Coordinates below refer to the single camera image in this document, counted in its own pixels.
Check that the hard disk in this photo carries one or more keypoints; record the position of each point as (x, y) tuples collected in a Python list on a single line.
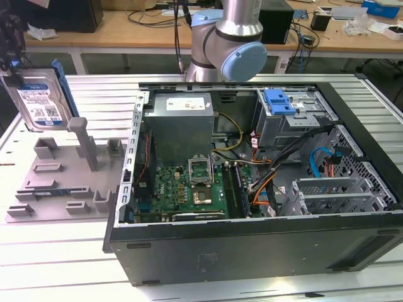
[(37, 100)]

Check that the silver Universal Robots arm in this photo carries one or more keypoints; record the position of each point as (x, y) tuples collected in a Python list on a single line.
[(220, 41)]

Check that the low metal disk bay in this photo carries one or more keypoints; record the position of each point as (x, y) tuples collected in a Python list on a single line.
[(330, 192)]

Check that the crumpled white plastic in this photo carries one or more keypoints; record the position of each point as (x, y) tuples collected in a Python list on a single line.
[(41, 31)]

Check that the large black computer tower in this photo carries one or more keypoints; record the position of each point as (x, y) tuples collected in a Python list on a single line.
[(63, 15)]

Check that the long wooden desk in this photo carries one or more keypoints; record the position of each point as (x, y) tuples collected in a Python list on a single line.
[(126, 34)]

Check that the grey parts rack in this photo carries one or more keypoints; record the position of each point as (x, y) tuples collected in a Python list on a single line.
[(69, 176)]

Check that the black case fan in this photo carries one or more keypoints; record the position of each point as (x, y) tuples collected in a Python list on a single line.
[(145, 163)]

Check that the grey power supply unit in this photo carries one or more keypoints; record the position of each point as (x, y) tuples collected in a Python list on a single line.
[(179, 132)]

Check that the green motherboard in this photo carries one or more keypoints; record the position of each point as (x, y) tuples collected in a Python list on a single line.
[(170, 188)]

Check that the CPU socket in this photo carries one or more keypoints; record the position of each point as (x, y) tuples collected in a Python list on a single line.
[(202, 196)]

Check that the graphics card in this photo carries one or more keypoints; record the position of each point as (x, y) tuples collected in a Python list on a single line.
[(198, 216)]

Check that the white label tag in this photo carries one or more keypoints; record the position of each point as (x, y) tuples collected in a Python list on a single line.
[(284, 64)]

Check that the blue drive carrier latch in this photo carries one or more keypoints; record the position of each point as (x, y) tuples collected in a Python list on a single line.
[(278, 102)]

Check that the RAM stick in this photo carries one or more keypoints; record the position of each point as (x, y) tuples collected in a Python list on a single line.
[(244, 188)]

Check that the tall metal drive cage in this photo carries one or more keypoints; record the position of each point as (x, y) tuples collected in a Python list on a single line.
[(283, 132)]

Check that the small black open box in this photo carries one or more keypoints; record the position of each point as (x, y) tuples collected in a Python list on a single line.
[(319, 21)]

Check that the black open PC case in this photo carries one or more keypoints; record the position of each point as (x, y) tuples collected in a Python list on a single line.
[(252, 251)]

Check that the white flat tray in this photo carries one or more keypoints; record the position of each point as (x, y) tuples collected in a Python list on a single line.
[(349, 13)]

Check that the clear plastic bag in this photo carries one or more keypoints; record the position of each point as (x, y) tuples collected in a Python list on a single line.
[(355, 26)]

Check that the blue cardboard box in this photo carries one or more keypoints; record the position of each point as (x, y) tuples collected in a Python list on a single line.
[(379, 7)]

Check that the white box with black inlay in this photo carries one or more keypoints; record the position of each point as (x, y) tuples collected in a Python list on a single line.
[(393, 33)]

